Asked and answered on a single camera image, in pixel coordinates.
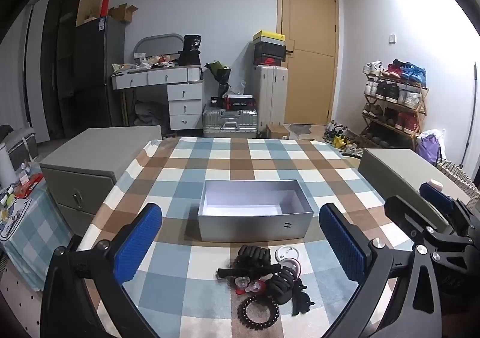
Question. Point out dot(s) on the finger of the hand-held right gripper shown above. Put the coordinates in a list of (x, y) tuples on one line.
[(435, 196), (403, 210)]

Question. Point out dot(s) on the black wrapped flower bouquet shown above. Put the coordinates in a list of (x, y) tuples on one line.
[(221, 75)]

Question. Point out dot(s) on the thin black pole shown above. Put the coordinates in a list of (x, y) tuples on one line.
[(471, 105)]

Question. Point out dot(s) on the clear plastic bag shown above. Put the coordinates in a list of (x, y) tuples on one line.
[(237, 88)]

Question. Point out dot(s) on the silver cardboard box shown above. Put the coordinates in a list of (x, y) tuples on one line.
[(255, 227)]

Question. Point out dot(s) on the white cylinder bottle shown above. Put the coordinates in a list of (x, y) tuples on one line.
[(5, 169)]

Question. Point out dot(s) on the grey doormat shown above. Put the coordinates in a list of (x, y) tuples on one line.
[(302, 128)]

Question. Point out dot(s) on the wooden door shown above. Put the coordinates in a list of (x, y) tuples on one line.
[(307, 79)]

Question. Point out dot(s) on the wicker basket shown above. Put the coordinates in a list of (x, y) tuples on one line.
[(455, 174)]

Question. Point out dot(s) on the small brown cardboard box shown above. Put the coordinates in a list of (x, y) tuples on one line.
[(277, 131)]

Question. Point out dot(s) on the dark grey refrigerator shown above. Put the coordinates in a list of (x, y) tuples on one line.
[(97, 71)]

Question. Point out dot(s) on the blue checkered cloth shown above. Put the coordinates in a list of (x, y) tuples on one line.
[(30, 225)]

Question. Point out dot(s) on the clear red ornament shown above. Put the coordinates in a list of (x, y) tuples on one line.
[(257, 286), (242, 281)]

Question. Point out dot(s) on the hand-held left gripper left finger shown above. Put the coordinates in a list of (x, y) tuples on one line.
[(138, 244)]

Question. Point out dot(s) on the dark open wardrobe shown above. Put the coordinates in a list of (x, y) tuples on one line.
[(56, 60)]

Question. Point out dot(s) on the grey fabric storage box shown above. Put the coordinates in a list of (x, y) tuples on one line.
[(22, 143)]

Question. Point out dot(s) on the small clear round ornament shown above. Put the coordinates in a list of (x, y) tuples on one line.
[(295, 269)]

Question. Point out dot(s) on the red paper bag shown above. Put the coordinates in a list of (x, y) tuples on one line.
[(105, 7)]

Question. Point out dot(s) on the red black box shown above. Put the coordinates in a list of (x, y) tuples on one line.
[(240, 102)]

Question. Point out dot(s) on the brown blue checkered tablecloth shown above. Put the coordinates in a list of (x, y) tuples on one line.
[(240, 158)]

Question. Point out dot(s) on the silver suitcase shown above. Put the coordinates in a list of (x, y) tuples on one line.
[(232, 118)]

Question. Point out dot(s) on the grey nightstand with drawers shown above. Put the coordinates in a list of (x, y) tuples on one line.
[(86, 150)]

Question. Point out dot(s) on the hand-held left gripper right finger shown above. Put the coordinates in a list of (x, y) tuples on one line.
[(343, 244)]

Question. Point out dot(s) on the white suitcase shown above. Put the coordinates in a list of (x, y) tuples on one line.
[(268, 98)]

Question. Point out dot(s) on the black shoe box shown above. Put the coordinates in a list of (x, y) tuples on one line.
[(268, 48)]

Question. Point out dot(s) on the grey crumpled cloth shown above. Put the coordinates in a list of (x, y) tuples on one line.
[(150, 114)]

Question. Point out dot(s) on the black bag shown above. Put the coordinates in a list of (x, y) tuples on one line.
[(189, 56)]

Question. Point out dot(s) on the open cardboard box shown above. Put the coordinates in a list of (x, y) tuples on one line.
[(122, 14)]

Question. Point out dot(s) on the white vanity desk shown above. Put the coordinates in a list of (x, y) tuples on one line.
[(165, 77)]

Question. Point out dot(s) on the long black hair clip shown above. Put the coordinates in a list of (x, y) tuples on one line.
[(240, 271)]

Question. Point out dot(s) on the red logo shoe box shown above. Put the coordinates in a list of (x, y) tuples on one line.
[(268, 60)]

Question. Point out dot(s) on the group of assorted shoes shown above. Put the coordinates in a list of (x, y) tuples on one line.
[(392, 92)]

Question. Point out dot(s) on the desk clutter pile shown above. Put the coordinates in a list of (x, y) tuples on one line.
[(150, 62)]

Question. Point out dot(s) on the assorted small toiletries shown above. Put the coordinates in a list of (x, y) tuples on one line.
[(22, 188)]

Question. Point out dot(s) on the plain grey nightstand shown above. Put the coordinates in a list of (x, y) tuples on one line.
[(393, 169)]

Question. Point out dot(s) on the small black box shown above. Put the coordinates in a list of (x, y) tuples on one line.
[(216, 100)]

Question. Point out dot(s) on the grey arched mirror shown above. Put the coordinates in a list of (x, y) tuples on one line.
[(157, 41)]

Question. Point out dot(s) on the wooden shoe rack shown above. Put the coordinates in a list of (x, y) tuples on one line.
[(422, 111)]

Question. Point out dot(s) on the purple bag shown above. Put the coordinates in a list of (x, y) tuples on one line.
[(427, 148)]

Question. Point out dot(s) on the yellow shoe box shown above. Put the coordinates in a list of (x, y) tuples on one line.
[(268, 37)]

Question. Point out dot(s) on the white curtain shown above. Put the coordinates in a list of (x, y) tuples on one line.
[(37, 79)]

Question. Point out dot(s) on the white perforated panel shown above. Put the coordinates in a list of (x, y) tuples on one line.
[(22, 304)]

